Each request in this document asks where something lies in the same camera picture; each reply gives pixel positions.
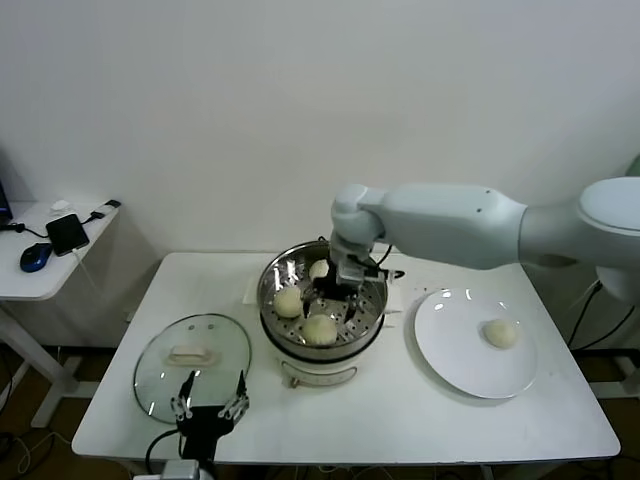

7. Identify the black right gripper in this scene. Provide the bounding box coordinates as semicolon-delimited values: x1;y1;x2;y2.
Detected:
298;257;365;325

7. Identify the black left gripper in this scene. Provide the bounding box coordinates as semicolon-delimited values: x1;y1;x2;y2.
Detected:
171;369;250;461

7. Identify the round glass pot lid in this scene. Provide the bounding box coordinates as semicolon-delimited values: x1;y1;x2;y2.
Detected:
132;313;253;425

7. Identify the steel steamer basket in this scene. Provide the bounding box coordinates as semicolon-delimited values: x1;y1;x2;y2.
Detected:
241;240;404;351

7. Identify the white round plate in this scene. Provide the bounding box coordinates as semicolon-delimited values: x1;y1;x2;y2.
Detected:
413;287;539;400

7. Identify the white side table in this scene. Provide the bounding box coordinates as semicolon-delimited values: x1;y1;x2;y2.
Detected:
0;201;122;430

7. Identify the black smartphone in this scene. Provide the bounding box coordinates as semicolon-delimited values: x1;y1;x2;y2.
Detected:
45;213;91;257

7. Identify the blue computer mouse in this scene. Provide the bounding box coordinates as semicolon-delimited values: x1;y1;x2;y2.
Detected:
18;243;53;274

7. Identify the dark laptop screen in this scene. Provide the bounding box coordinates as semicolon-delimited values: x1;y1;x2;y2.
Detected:
0;149;12;226

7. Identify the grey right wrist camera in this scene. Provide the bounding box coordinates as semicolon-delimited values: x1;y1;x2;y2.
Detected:
337;257;369;287

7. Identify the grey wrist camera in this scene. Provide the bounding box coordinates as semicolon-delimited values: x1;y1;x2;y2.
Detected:
337;257;369;287
160;459;202;480

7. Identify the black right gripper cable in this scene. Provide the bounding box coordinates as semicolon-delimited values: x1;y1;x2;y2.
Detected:
362;243;405;280

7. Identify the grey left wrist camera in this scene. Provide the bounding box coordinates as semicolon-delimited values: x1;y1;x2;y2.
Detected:
160;459;202;480

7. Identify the white charging cable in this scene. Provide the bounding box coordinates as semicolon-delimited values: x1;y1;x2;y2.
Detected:
72;248;101;297

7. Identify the white floor cable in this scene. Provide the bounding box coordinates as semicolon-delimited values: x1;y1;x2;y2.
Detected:
14;430;69;475

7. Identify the black cable with silver adapter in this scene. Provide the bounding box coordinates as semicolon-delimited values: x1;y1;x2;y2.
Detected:
82;199;122;225

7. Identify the thin black desk cable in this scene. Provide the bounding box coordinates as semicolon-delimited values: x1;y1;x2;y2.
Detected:
0;223;49;241

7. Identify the black power cable with plug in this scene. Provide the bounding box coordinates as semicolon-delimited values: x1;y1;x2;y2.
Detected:
568;278;637;351

